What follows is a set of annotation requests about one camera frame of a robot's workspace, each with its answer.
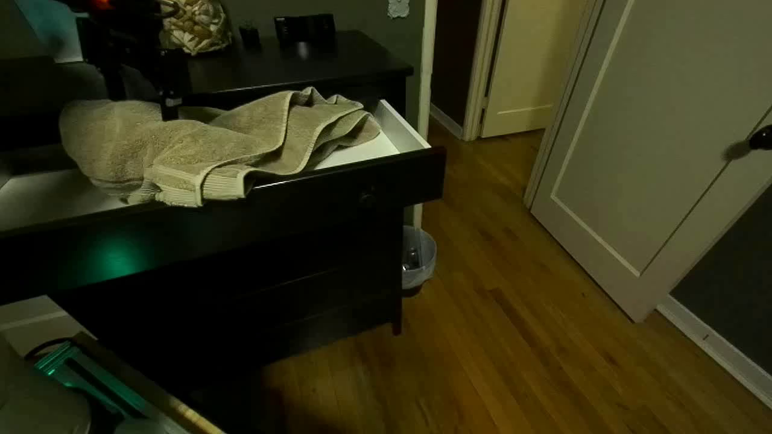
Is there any blue object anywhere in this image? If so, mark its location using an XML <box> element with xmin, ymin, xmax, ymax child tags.
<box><xmin>11</xmin><ymin>0</ymin><xmax>85</xmax><ymax>61</ymax></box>

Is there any black box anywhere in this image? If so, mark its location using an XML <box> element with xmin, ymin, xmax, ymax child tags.
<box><xmin>272</xmin><ymin>12</ymin><xmax>337</xmax><ymax>52</ymax></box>

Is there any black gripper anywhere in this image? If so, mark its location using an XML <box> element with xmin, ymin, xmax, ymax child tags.
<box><xmin>77</xmin><ymin>0</ymin><xmax>191</xmax><ymax>122</ymax></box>

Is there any beige terry towel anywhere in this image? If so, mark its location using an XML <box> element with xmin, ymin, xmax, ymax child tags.
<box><xmin>58</xmin><ymin>85</ymin><xmax>383</xmax><ymax>209</ymax></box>

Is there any white panel door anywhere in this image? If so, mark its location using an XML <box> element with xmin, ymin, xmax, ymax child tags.
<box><xmin>523</xmin><ymin>0</ymin><xmax>772</xmax><ymax>326</ymax></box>

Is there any dresser drawer with white inside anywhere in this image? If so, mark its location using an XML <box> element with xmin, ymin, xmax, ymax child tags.
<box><xmin>0</xmin><ymin>96</ymin><xmax>448</xmax><ymax>309</ymax></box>

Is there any grey round bin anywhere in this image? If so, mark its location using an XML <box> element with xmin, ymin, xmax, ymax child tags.
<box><xmin>400</xmin><ymin>225</ymin><xmax>440</xmax><ymax>294</ymax></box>

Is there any black door knob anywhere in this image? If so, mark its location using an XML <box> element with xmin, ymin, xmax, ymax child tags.
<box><xmin>723</xmin><ymin>122</ymin><xmax>772</xmax><ymax>162</ymax></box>

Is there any patterned crumpled bag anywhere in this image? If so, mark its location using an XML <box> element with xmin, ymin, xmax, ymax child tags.
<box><xmin>156</xmin><ymin>0</ymin><xmax>237</xmax><ymax>57</ymax></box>

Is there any small black object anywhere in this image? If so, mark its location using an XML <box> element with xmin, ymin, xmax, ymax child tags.
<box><xmin>237</xmin><ymin>23</ymin><xmax>263</xmax><ymax>52</ymax></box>

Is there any dark wooden dresser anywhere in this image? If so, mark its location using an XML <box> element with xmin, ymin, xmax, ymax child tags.
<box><xmin>0</xmin><ymin>28</ymin><xmax>417</xmax><ymax>434</ymax></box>

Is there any robot base with teal light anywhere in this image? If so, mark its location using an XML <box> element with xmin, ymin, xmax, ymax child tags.
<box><xmin>0</xmin><ymin>333</ymin><xmax>226</xmax><ymax>434</ymax></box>

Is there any cream plain door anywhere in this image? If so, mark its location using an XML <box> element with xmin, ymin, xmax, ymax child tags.
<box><xmin>479</xmin><ymin>0</ymin><xmax>595</xmax><ymax>140</ymax></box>

